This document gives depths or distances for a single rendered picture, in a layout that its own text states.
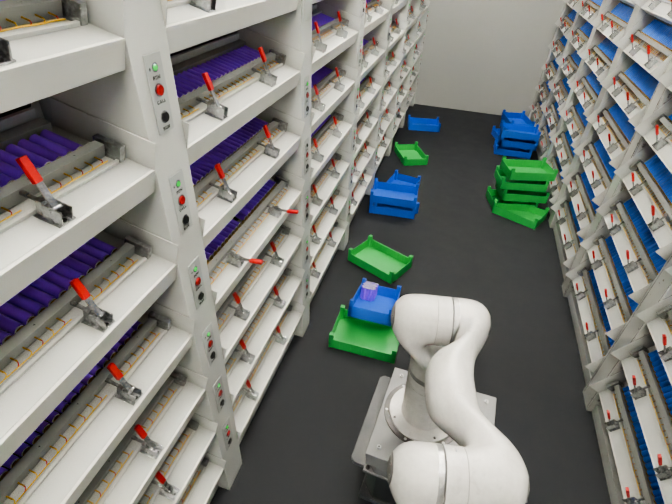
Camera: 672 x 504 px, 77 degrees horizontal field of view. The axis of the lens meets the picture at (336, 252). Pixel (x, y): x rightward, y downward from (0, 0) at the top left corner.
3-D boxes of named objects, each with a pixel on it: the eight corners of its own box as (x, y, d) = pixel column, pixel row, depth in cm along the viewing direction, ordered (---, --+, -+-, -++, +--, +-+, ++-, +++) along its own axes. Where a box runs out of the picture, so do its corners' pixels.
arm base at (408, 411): (464, 405, 127) (477, 362, 116) (441, 456, 113) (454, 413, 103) (405, 377, 135) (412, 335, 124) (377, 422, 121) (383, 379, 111)
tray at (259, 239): (298, 201, 152) (305, 179, 146) (212, 317, 105) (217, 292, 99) (247, 179, 153) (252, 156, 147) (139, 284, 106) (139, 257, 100)
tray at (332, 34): (355, 42, 182) (366, 7, 174) (307, 77, 136) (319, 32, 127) (312, 24, 183) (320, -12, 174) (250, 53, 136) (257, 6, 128)
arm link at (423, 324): (456, 392, 108) (476, 322, 95) (383, 382, 110) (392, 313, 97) (452, 356, 118) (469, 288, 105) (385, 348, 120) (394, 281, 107)
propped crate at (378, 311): (360, 291, 221) (362, 277, 218) (398, 300, 217) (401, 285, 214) (347, 315, 193) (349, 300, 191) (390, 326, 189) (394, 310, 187)
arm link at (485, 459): (424, 284, 106) (491, 291, 104) (417, 320, 112) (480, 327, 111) (436, 484, 64) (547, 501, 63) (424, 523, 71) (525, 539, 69)
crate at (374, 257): (411, 267, 239) (413, 256, 234) (390, 284, 227) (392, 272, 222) (369, 245, 254) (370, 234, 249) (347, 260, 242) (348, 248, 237)
